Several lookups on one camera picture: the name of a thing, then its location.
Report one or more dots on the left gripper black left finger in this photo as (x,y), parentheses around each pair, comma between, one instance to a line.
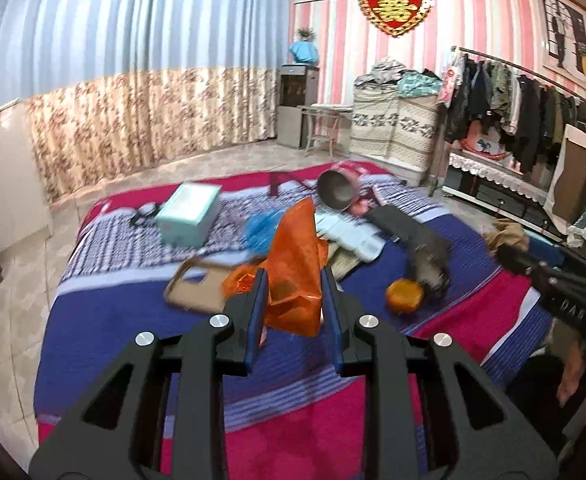
(116,428)

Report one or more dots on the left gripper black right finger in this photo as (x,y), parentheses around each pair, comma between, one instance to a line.
(430,411)

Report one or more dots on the orange plastic bag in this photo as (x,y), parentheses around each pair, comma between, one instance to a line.
(295,259)

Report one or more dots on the black patterned snack bag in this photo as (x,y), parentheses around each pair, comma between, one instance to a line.
(429,253)

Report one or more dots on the blue plastic bag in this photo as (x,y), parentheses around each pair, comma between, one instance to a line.
(260,229)

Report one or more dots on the brown cardboard piece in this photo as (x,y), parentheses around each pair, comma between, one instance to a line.
(199,286)

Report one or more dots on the beige crumpled cloth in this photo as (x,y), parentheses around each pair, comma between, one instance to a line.
(505,232)

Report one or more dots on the brown cardboard panel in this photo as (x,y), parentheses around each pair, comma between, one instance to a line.
(566,195)

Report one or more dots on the striped plaid blanket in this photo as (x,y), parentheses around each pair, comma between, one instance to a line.
(293,417)

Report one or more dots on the low tv stand with lace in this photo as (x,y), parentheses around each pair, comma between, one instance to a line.
(499,191)

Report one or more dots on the black flat case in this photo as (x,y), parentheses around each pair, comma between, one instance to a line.
(394,222)

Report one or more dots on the teal cardboard box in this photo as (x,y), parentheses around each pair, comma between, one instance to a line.
(188,215)

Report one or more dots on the clothes rack with garments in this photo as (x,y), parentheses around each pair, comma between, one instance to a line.
(501,112)

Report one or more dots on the covered cabinet with cloth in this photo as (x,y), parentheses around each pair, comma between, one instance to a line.
(396,123)

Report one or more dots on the small metal stool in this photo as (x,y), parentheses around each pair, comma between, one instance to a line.
(323,122)

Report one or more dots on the white low cabinet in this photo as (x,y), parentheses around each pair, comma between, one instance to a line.
(24,209)

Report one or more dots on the water dispenser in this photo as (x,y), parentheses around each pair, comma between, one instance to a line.
(298,85)

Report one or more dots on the pile of clothes on cabinet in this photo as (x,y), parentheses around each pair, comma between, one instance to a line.
(398,77)

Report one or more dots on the blue floral curtain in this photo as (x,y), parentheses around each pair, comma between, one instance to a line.
(112,87)

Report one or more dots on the framed wall picture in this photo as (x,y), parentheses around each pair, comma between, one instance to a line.
(564,31)

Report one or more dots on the red heart wall decoration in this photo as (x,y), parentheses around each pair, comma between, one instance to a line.
(395,17)

